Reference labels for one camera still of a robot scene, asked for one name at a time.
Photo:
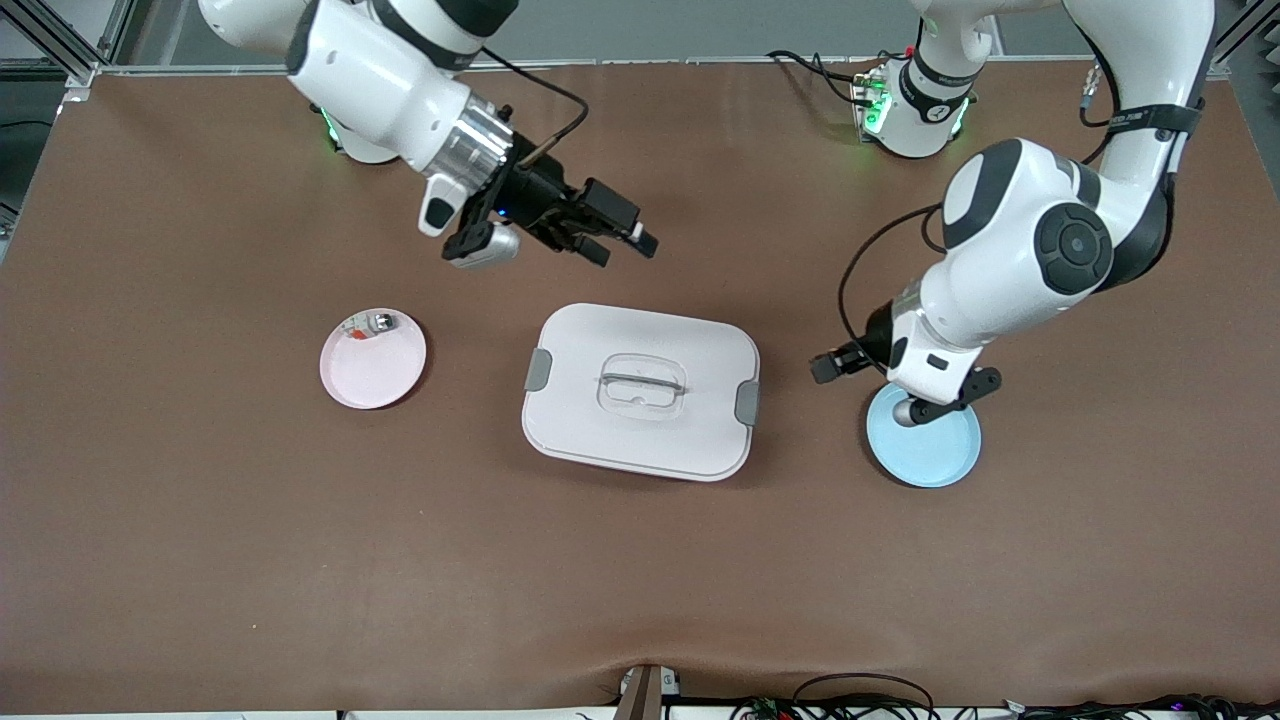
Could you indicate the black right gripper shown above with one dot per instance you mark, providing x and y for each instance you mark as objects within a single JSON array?
[{"x": 535, "y": 194}]

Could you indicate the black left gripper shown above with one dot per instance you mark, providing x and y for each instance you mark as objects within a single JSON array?
[{"x": 877, "y": 344}]

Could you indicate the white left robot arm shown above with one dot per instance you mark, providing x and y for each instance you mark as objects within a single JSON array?
[{"x": 1000, "y": 250}]

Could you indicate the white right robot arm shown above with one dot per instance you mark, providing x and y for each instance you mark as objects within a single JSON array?
[{"x": 370, "y": 75}]

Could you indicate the light blue round plate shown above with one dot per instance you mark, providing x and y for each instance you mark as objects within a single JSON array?
[{"x": 930, "y": 455}]

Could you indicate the grey box latch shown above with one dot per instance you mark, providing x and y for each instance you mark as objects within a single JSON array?
[
  {"x": 538, "y": 370},
  {"x": 747, "y": 403}
]

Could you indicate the white lidded storage box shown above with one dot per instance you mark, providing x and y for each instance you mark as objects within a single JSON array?
[{"x": 640, "y": 450}]

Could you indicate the pink round plate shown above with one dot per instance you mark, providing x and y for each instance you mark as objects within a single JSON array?
[{"x": 372, "y": 370}]

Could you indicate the brown table mat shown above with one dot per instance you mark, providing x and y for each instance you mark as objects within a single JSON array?
[{"x": 640, "y": 580}]

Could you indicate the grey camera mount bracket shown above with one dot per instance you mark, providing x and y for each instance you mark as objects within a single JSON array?
[{"x": 640, "y": 695}]

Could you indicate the aluminium frame profile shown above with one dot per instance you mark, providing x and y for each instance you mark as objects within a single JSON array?
[
  {"x": 75, "y": 65},
  {"x": 1245, "y": 30}
]

